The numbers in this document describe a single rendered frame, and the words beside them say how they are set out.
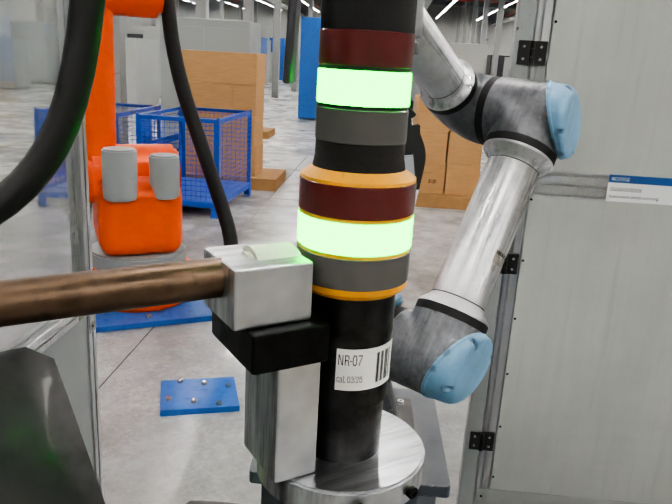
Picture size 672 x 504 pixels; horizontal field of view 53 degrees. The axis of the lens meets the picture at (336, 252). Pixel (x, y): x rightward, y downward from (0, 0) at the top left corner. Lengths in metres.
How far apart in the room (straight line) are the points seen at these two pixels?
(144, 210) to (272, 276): 3.97
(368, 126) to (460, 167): 7.67
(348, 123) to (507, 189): 0.85
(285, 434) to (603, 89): 1.93
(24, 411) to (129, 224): 3.87
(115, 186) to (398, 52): 3.88
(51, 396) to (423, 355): 0.71
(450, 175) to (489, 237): 6.86
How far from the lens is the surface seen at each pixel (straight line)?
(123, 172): 4.07
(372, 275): 0.24
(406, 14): 0.24
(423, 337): 1.00
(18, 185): 0.21
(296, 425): 0.26
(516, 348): 2.26
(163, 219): 4.22
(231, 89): 8.29
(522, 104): 1.11
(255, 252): 0.23
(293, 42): 0.25
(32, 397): 0.35
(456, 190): 7.94
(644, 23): 2.15
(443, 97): 1.12
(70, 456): 0.35
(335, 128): 0.24
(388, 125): 0.24
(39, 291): 0.22
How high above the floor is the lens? 1.61
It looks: 16 degrees down
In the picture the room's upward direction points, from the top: 3 degrees clockwise
